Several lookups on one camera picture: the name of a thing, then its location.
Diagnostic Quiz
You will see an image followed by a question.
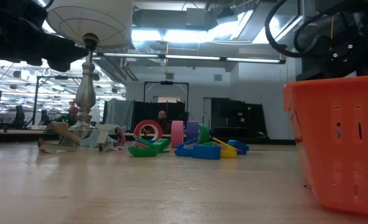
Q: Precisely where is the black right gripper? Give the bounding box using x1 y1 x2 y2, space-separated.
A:
322 39 361 72

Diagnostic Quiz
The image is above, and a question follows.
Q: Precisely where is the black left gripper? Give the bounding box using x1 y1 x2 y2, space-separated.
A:
0 0 90 73

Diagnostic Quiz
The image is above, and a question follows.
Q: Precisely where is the orange plastic basket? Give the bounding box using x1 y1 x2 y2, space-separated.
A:
283 74 368 218

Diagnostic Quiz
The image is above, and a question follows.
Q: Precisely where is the pale grey staple remover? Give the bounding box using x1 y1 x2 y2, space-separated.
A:
95 123 120 153

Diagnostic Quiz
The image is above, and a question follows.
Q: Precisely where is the light blue staple remover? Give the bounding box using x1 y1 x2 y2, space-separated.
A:
79 129 100 148

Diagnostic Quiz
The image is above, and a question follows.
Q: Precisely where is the lilac staple remover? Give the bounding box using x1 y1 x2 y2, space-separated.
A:
116 125 128 151

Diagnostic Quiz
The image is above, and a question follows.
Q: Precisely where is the red tape roll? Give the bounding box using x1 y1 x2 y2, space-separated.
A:
133 119 164 144

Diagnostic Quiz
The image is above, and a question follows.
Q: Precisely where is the pink tape roll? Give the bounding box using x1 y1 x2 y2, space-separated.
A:
171 120 185 149

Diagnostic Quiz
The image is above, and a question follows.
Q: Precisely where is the purple tape roll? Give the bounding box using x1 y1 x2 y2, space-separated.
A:
185 120 200 142

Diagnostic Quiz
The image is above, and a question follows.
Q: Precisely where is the yellow stapler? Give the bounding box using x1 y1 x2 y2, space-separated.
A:
212 137 238 159

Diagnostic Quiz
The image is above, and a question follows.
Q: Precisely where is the green tape roll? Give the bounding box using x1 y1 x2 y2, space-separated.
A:
197 123 210 146

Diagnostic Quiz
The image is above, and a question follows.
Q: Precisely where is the white table lamp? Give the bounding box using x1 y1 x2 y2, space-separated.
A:
45 0 134 139

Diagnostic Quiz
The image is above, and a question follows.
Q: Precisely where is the person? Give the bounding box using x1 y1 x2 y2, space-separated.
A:
64 99 79 126
156 110 172 134

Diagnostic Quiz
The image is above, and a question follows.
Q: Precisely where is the grey hanging cloth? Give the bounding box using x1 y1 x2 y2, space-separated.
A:
104 98 135 131

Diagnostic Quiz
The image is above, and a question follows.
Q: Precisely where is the wooden workbench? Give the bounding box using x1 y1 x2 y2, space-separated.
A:
0 128 60 144

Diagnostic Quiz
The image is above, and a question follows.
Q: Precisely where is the black curtain panel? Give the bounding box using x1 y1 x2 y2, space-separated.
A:
133 100 187 131

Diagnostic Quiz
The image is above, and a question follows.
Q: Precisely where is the black cabinet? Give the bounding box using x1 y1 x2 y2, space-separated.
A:
210 97 268 138

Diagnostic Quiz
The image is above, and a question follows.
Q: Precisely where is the long ceiling light bar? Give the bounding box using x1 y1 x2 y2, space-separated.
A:
92 52 286 65

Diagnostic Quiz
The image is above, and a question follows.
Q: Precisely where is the yellow extension cord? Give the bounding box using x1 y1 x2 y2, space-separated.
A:
329 14 336 52

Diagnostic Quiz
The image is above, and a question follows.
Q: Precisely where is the black gantry frame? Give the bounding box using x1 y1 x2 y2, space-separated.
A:
31 75 78 125
143 80 190 105

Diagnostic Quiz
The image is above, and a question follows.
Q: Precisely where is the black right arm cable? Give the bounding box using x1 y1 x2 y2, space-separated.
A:
264 0 354 59

